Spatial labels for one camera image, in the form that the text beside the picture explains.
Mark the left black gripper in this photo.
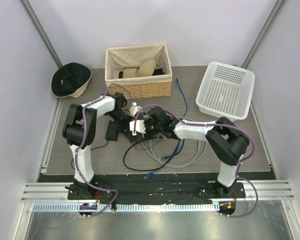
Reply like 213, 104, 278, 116
106, 110, 138, 142

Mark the black network switch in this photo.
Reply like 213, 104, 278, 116
121, 130, 157, 144

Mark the blue ethernet cable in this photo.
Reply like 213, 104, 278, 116
143, 138, 186, 180
174, 76, 190, 118

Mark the wicker basket with liner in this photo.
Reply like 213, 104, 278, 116
104, 44, 173, 99

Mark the white plastic perforated basket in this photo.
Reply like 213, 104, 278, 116
195, 61, 255, 122

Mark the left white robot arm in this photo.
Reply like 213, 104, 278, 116
62, 92, 132, 200

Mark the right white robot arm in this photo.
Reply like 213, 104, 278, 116
136, 106, 250, 198

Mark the black power adapter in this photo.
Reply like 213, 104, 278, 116
105, 120, 119, 142

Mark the beige cap in basket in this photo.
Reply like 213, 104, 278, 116
122, 59, 156, 79

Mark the black and beige bucket hat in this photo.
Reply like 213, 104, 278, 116
50, 62, 93, 98

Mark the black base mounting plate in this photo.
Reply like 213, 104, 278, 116
37, 172, 277, 201

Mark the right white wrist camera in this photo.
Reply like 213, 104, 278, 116
129, 102, 142, 117

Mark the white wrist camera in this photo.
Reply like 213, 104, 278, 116
129, 120, 146, 136
129, 102, 142, 117

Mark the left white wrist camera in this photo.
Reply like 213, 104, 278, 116
129, 120, 146, 136

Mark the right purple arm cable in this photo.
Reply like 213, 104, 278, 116
133, 104, 260, 219

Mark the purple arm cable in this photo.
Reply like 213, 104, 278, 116
133, 104, 260, 219
73, 83, 138, 217

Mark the black braided ethernet cable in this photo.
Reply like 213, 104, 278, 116
159, 116, 186, 166

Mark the thin black power cord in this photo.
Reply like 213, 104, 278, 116
71, 136, 181, 173

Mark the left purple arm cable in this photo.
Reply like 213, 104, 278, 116
73, 83, 138, 217

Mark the white slotted cable duct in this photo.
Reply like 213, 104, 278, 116
32, 201, 220, 213

